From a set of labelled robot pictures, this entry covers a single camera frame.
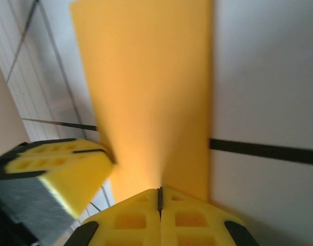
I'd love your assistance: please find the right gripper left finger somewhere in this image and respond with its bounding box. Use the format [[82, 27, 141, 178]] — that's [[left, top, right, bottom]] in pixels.
[[68, 188, 162, 246]]

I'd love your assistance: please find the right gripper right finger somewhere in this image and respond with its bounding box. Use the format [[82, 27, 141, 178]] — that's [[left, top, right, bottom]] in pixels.
[[160, 186, 258, 246]]

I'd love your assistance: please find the orange paper sheet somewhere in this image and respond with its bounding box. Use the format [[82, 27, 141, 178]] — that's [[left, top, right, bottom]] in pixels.
[[69, 0, 215, 203]]

